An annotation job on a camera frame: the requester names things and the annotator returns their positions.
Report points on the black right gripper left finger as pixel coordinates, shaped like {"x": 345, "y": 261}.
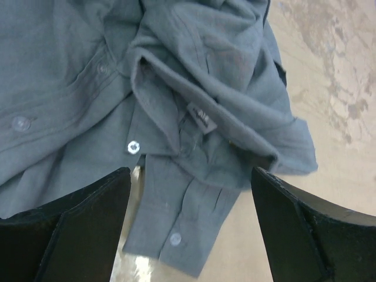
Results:
{"x": 71, "y": 239}

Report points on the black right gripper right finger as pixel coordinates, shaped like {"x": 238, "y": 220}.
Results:
{"x": 308, "y": 238}

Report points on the grey button-up shirt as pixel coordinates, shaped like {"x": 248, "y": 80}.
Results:
{"x": 192, "y": 91}

